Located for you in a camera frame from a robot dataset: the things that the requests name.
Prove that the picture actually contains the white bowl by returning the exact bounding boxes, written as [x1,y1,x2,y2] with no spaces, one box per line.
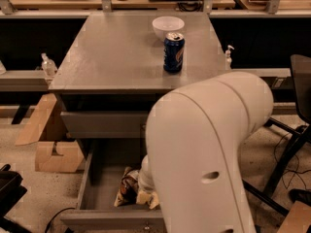
[152,17,185,41]

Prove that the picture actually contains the cardboard piece lower right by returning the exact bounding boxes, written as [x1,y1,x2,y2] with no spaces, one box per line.
[277,201,311,233]

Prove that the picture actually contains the clear plastic bottle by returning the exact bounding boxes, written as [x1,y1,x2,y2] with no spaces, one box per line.
[41,53,57,77]

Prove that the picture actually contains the brown chip bag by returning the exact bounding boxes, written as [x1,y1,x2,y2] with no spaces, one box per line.
[114,166,159,210]

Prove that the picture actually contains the open grey middle drawer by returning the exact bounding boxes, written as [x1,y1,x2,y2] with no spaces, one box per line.
[60,139,166,233]

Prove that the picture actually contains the black office chair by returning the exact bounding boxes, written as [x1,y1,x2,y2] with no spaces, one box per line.
[243,54,311,216]

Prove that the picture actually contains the white pump dispenser bottle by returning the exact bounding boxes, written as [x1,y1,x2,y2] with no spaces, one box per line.
[225,45,235,69]

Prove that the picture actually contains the blue soda can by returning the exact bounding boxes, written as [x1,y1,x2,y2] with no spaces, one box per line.
[163,32,185,73]

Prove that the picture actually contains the grey drawer cabinet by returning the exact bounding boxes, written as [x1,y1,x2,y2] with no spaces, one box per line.
[49,11,230,154]

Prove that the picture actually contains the cardboard box on floor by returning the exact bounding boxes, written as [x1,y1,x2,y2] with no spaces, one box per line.
[35,141,84,173]

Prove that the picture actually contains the closed grey upper drawer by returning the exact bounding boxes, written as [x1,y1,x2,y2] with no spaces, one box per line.
[60,111,148,139]

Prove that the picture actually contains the black floor cable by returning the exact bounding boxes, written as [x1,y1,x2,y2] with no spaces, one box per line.
[44,207,76,233]

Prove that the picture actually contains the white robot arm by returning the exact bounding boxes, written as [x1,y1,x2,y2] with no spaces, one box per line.
[146,72,273,233]

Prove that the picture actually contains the black object lower left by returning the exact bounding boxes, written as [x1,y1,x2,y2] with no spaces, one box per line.
[0,164,31,233]

